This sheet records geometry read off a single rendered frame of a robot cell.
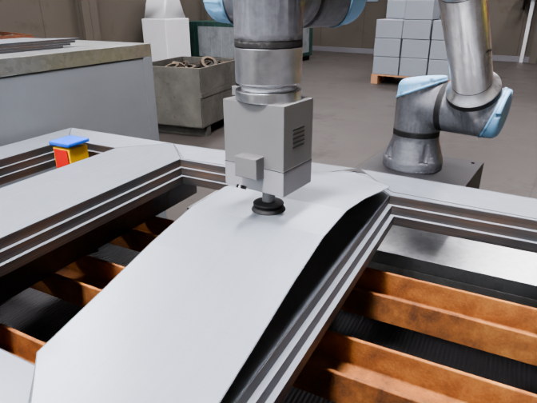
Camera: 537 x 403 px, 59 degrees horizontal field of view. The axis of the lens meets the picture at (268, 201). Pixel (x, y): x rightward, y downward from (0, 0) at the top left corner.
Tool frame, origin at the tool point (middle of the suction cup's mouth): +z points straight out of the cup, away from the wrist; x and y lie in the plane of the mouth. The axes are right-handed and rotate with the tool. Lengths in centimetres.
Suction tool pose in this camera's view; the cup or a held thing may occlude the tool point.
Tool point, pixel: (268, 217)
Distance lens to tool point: 59.7
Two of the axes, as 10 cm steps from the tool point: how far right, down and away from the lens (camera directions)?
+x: 5.7, -3.2, 7.6
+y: 8.2, 2.2, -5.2
